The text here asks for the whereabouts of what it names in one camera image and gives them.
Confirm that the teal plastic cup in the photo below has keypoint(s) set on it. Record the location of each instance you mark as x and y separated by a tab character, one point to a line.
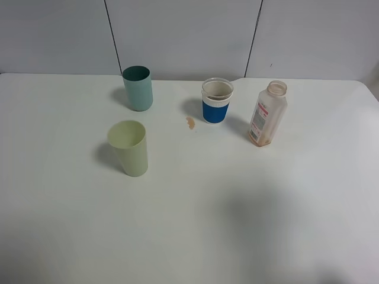
138	85

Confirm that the light green plastic cup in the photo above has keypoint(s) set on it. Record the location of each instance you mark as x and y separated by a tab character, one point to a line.
128	140

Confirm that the clear cup with blue sleeve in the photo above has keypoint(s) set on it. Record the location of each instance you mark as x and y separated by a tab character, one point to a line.
216	96

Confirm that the clear plastic drink bottle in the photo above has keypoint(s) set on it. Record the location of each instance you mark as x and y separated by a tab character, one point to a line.
269	110

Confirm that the brown drink spill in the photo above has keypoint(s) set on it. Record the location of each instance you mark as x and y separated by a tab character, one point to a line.
190	122

